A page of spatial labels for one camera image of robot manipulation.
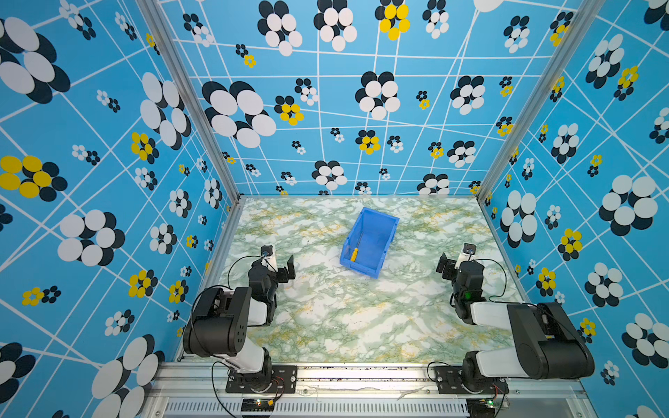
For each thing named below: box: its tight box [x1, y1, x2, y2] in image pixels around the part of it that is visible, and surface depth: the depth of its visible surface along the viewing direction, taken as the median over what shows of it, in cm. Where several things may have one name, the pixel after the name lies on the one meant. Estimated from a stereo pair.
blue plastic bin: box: [339, 206, 400, 279], surface depth 102 cm
